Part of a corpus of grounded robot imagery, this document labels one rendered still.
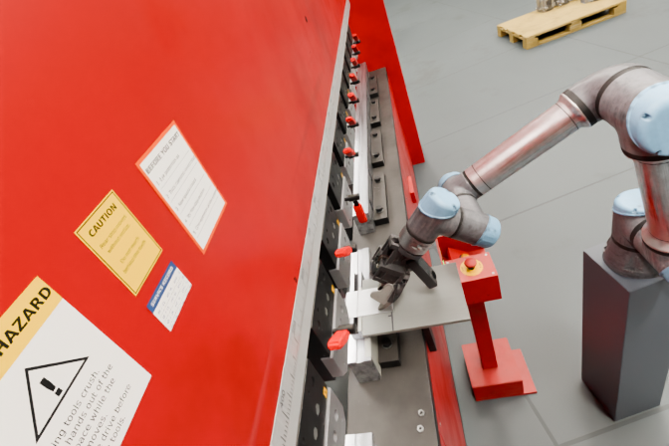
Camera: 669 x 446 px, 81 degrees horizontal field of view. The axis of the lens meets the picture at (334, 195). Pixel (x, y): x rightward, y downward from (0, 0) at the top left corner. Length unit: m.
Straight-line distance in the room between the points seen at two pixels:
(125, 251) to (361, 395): 0.86
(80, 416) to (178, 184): 0.21
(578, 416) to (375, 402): 1.09
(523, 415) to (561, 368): 0.27
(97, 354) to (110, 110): 0.19
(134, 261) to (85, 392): 0.10
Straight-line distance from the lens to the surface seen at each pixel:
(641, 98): 0.88
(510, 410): 2.00
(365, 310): 1.07
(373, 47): 2.93
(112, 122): 0.37
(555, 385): 2.05
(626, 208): 1.24
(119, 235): 0.34
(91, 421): 0.32
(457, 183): 1.00
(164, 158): 0.41
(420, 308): 1.04
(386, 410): 1.07
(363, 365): 1.05
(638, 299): 1.40
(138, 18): 0.47
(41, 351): 0.30
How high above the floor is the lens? 1.82
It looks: 33 degrees down
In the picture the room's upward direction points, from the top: 24 degrees counter-clockwise
